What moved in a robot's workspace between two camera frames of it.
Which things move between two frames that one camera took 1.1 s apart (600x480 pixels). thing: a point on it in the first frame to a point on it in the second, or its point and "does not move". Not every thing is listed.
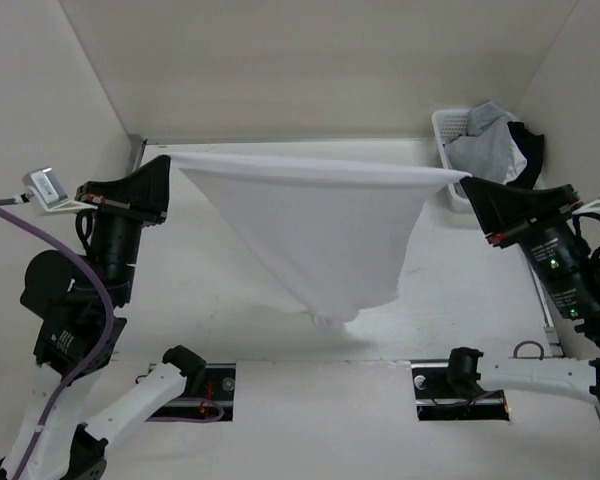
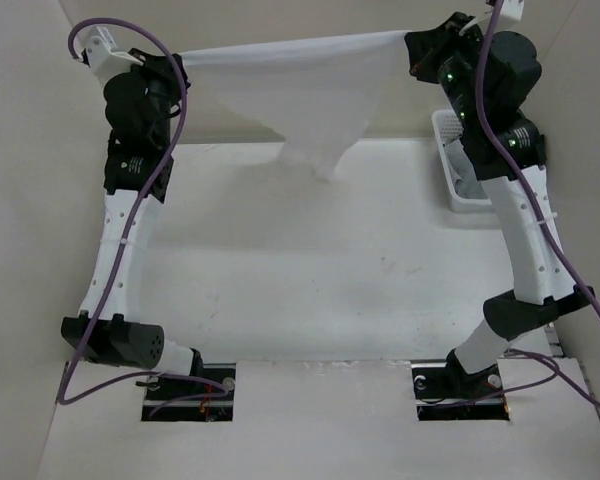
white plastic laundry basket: [448, 123] does not move
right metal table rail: [555, 343] does not move
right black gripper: [504, 210] to [428, 47]
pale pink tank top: [336, 233] to [320, 91]
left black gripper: [143, 194] to [181, 61]
